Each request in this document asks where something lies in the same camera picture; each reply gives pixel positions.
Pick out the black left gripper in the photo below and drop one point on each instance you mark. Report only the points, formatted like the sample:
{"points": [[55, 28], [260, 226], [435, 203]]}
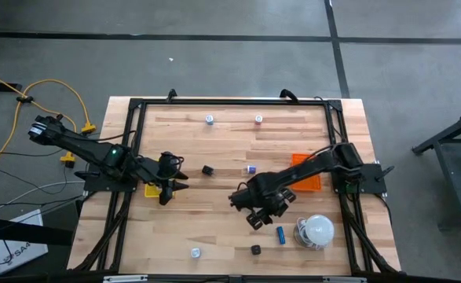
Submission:
{"points": [[161, 169]]}

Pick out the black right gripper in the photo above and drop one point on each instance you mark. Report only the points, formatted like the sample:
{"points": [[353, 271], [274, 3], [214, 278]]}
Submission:
{"points": [[269, 202]]}

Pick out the black charger cube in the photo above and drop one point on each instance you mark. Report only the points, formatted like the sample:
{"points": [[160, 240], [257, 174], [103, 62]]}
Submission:
{"points": [[256, 249]]}

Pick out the large black power adapter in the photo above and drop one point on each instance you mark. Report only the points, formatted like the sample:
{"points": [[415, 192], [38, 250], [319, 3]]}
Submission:
{"points": [[207, 170]]}

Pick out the purple white small spool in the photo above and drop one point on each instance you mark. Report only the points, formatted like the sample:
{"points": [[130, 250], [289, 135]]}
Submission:
{"points": [[251, 170]]}

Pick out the white charger cube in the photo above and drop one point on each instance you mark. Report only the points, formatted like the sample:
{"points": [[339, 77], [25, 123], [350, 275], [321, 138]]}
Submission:
{"points": [[195, 252]]}

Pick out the red charger cube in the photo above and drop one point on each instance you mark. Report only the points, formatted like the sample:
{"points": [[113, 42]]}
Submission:
{"points": [[258, 120]]}

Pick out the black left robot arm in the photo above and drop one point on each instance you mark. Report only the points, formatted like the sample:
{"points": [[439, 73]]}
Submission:
{"points": [[85, 147]]}

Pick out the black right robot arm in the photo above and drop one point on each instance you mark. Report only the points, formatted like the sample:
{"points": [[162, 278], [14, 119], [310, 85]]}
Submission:
{"points": [[312, 167]]}

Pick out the yellow plastic basket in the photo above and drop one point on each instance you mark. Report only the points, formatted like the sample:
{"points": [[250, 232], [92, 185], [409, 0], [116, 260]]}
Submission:
{"points": [[151, 192]]}

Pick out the white dome lamp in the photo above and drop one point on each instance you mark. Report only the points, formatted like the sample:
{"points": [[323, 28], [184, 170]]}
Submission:
{"points": [[319, 230]]}

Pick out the orange plastic basket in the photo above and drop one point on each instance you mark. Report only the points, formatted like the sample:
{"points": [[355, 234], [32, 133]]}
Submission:
{"points": [[308, 184]]}

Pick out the black beam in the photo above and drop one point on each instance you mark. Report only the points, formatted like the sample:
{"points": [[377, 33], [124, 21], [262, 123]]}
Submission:
{"points": [[18, 232]]}

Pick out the white printed box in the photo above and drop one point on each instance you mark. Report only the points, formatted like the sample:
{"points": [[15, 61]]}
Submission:
{"points": [[22, 251]]}

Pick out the black metal stand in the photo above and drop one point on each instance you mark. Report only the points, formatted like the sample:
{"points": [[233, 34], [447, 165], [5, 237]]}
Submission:
{"points": [[450, 157]]}

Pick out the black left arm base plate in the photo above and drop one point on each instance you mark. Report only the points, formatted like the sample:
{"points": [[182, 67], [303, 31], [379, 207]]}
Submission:
{"points": [[96, 184]]}

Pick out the black frame clamp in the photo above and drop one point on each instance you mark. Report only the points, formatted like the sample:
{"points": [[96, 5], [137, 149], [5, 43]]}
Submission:
{"points": [[171, 94], [287, 93]]}

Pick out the silver metal bracket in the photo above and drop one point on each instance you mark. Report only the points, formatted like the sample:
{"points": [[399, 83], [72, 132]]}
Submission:
{"points": [[344, 280], [126, 278]]}

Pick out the black aluminium frame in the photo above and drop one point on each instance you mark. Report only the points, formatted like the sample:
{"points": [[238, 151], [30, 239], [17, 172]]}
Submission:
{"points": [[253, 101]]}

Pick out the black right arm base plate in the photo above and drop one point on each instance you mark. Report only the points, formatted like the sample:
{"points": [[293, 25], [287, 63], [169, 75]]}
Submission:
{"points": [[371, 177]]}

